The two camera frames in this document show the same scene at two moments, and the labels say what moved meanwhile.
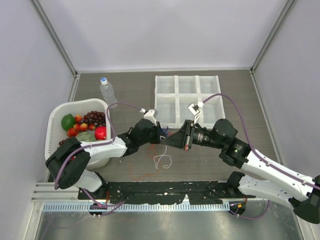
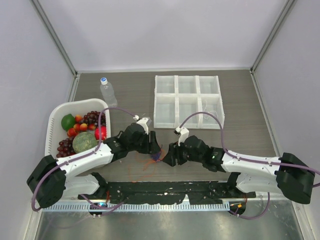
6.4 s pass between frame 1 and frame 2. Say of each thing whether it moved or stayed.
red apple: stayed
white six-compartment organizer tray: stayed
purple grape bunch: stayed
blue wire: moved
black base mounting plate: stayed
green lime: stayed
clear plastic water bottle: stayed
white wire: moved
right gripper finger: moved
